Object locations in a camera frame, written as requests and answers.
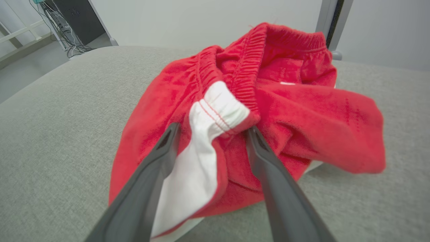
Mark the grey fabric sofa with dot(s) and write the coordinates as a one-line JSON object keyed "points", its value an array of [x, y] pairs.
{"points": [[60, 134]]}

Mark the grey partition end leg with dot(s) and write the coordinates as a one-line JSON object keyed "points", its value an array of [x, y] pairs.
{"points": [[100, 20]]}

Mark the white metal rail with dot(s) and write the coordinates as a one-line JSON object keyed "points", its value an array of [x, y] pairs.
{"points": [[20, 32]]}

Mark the red shorts with white stripe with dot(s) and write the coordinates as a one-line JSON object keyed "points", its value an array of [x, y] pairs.
{"points": [[302, 117]]}

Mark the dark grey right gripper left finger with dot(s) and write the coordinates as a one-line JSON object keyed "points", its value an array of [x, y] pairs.
{"points": [[141, 195]]}

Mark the grey rounded post cap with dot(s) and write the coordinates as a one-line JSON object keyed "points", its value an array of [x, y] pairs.
{"points": [[337, 55]]}

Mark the grey partition joint post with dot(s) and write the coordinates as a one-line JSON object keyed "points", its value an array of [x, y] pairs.
{"points": [[324, 20]]}

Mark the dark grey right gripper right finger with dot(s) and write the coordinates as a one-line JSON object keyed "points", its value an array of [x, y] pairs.
{"points": [[285, 201]]}

